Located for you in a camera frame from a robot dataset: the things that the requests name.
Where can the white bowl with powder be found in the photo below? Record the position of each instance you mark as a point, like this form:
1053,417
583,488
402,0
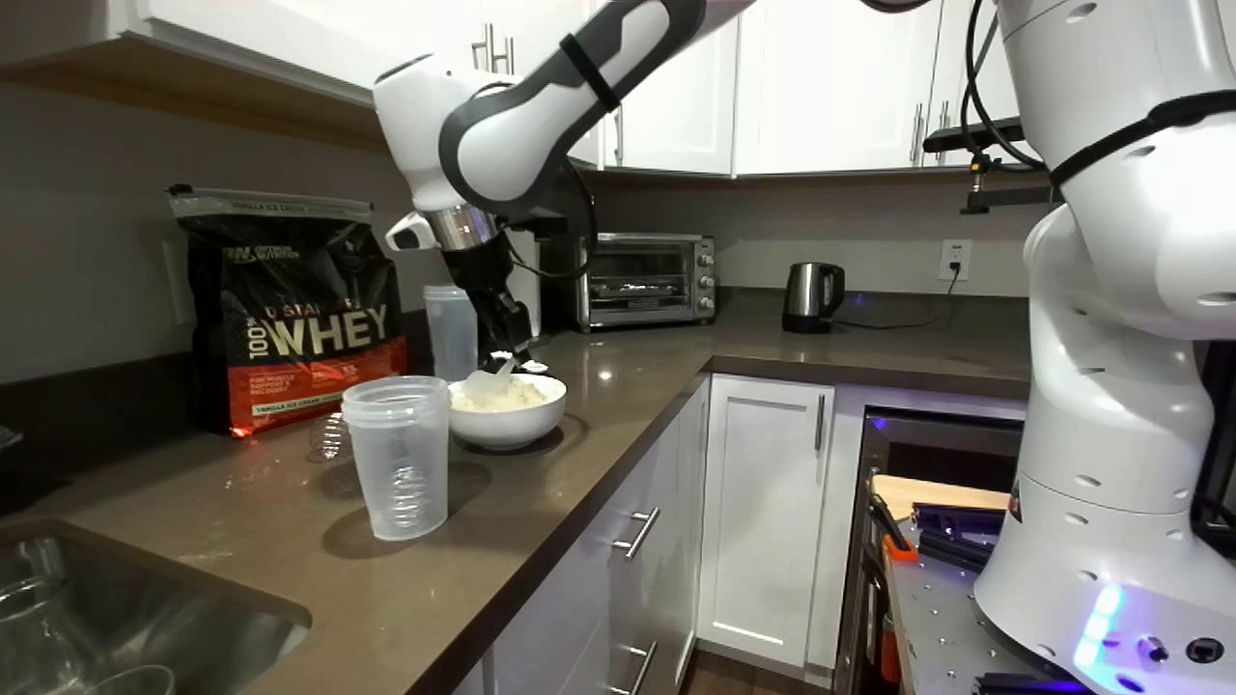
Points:
507,417

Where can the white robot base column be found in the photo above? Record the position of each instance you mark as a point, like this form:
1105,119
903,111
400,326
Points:
1097,564

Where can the tall frosted shaker cup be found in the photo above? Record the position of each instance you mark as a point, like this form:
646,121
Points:
455,335

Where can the black camera on stand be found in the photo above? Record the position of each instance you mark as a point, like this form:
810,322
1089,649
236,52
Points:
981,169

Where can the wire whisk ball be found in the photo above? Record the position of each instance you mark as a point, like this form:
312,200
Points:
330,442

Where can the wall power outlet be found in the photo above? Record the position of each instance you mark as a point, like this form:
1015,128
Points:
955,255

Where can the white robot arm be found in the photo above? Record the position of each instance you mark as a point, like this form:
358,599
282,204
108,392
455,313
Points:
1127,102

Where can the clear plastic shaker cup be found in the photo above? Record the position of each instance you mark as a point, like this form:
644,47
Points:
400,444

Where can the silver toaster oven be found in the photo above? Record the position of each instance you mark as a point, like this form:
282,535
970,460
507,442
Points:
646,281

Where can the black whey protein bag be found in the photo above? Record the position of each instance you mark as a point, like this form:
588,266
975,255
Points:
295,303

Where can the stainless steel sink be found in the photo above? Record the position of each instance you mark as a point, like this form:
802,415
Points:
90,614

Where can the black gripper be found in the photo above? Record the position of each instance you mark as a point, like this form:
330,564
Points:
479,276

